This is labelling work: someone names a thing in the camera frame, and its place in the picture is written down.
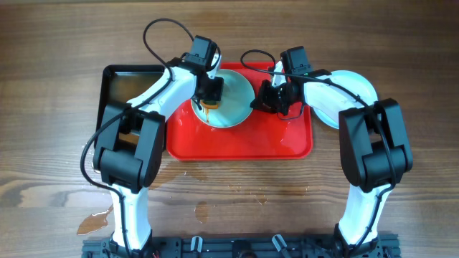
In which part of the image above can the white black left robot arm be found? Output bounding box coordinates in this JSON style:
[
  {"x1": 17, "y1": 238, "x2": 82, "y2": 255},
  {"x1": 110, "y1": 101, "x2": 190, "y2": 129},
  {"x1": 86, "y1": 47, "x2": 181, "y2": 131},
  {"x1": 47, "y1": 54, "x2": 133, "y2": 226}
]
[{"x1": 83, "y1": 54, "x2": 223, "y2": 257}]

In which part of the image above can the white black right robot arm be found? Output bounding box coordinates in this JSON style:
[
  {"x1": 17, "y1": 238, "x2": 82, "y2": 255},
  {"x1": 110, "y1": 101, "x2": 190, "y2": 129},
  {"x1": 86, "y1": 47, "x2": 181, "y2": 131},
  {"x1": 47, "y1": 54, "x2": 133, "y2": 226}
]
[{"x1": 250, "y1": 70, "x2": 413, "y2": 257}]

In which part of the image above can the light blue plate front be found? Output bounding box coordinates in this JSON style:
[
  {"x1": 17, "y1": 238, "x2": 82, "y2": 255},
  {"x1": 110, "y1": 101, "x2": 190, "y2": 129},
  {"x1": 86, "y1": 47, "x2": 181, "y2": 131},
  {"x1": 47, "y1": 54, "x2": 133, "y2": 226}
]
[{"x1": 304, "y1": 70, "x2": 378, "y2": 129}]

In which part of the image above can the red plastic tray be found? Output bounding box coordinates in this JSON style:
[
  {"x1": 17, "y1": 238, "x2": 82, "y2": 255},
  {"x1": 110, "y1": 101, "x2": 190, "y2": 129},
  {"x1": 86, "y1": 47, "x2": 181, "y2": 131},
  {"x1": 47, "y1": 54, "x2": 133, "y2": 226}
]
[{"x1": 166, "y1": 62, "x2": 313, "y2": 161}]

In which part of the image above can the light blue plate back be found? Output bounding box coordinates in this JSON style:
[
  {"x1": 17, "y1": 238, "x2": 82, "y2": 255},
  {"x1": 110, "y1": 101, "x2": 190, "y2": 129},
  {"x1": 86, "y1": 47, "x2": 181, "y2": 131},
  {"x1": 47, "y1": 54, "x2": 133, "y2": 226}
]
[{"x1": 191, "y1": 69, "x2": 255, "y2": 128}]

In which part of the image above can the light blue plate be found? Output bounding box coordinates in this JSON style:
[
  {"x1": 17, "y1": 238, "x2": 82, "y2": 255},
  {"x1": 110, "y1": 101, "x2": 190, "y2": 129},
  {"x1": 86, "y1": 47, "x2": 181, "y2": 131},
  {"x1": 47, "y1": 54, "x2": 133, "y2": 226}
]
[
  {"x1": 304, "y1": 70, "x2": 378, "y2": 129},
  {"x1": 191, "y1": 69, "x2": 255, "y2": 128}
]

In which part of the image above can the orange green sponge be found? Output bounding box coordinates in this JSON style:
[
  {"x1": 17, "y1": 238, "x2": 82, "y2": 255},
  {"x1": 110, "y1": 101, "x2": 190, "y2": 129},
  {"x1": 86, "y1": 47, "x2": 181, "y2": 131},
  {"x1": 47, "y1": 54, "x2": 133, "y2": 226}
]
[{"x1": 200, "y1": 100, "x2": 219, "y2": 110}]

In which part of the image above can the black water-filled tray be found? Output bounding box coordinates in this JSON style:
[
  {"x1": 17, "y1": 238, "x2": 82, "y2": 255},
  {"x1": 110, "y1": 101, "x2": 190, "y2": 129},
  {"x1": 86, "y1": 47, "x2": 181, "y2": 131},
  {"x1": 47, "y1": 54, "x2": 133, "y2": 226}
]
[{"x1": 96, "y1": 64, "x2": 164, "y2": 150}]

